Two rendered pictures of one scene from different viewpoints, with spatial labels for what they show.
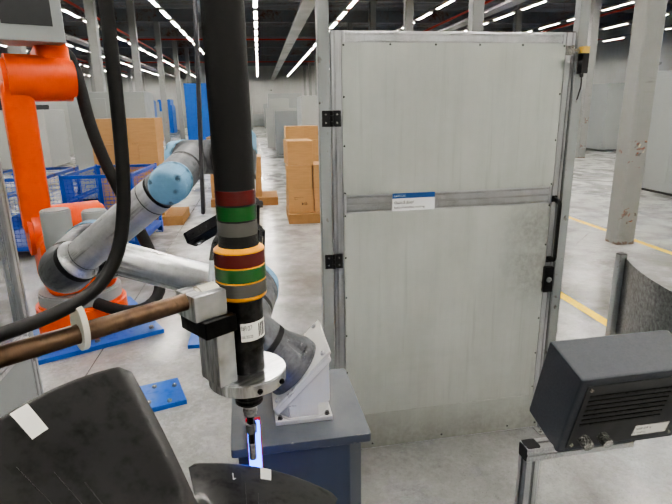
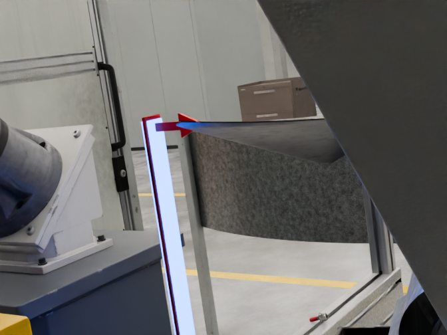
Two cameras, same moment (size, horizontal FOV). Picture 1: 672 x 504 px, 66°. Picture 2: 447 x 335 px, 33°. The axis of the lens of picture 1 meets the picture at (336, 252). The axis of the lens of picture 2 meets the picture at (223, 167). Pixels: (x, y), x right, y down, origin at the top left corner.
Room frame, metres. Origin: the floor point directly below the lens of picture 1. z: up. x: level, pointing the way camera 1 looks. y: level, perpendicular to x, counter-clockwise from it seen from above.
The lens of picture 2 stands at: (0.20, 0.62, 1.24)
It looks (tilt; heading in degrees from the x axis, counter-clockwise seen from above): 9 degrees down; 316
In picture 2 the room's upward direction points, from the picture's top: 8 degrees counter-clockwise
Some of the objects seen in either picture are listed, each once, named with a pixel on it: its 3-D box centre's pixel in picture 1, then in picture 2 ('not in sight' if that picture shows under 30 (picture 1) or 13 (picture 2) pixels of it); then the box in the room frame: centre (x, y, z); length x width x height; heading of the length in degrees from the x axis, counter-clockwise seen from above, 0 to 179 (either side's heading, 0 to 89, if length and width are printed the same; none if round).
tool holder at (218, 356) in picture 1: (235, 333); not in sight; (0.42, 0.09, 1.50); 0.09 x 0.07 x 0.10; 135
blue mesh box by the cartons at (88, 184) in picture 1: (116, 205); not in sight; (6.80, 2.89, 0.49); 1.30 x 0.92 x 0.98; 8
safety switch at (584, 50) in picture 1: (575, 73); not in sight; (2.44, -1.08, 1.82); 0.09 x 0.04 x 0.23; 100
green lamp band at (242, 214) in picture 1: (236, 211); not in sight; (0.43, 0.08, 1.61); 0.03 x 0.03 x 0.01
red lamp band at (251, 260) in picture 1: (239, 255); not in sight; (0.43, 0.08, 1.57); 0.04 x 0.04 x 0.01
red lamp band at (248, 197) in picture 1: (235, 195); not in sight; (0.43, 0.08, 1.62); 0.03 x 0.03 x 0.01
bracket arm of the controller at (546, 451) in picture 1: (577, 443); not in sight; (0.90, -0.48, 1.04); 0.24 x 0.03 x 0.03; 100
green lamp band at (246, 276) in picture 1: (240, 269); not in sight; (0.43, 0.08, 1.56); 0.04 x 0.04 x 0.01
